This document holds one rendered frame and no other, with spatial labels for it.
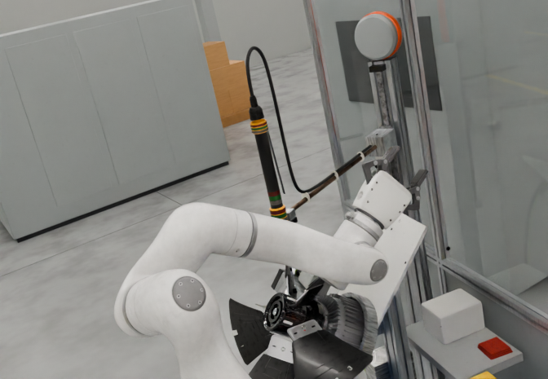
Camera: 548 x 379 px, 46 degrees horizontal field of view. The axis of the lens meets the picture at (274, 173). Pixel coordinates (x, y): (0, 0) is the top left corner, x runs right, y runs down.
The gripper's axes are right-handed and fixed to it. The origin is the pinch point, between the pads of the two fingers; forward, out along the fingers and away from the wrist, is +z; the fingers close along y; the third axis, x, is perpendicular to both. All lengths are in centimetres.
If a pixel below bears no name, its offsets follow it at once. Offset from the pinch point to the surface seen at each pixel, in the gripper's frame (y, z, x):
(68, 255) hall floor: -10, -120, -512
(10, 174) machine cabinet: -101, -94, -579
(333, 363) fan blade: 27, -46, -28
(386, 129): 18, 28, -73
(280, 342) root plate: 23, -50, -54
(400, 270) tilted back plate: 38, -12, -46
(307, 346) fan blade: 23, -46, -38
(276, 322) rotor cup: 17, -46, -52
